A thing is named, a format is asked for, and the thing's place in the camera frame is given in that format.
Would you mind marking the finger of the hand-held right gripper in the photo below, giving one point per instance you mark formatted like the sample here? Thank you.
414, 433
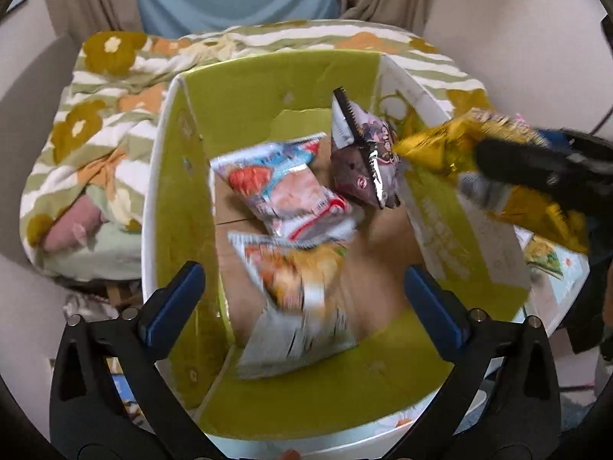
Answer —
517, 163
562, 138

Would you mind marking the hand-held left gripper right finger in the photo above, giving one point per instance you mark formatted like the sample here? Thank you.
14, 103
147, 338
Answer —
431, 304

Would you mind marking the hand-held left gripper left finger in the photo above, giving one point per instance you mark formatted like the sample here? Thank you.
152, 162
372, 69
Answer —
176, 299

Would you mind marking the yellow snack bag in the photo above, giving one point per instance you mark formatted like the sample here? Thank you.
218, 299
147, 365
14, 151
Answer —
440, 146

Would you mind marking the green-lined cardboard box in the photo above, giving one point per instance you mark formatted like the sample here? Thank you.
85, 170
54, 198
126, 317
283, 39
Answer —
297, 81

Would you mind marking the orange white snack bag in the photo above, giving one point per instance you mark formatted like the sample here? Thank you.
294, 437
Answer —
297, 297

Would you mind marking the pink plush toy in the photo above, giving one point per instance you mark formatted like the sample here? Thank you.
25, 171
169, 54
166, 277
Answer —
72, 227

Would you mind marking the daisy print cloth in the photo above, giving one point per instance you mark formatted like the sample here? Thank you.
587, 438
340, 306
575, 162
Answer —
560, 297

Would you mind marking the brown snack bag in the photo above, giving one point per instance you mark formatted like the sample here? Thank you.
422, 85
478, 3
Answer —
359, 172

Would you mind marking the red blue white snack bag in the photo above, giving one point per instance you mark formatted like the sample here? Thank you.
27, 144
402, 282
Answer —
282, 191

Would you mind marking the floral striped blanket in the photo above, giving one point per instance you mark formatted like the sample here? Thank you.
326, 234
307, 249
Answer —
96, 120

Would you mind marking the grey bed headboard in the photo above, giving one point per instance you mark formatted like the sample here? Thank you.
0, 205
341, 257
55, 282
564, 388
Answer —
33, 76

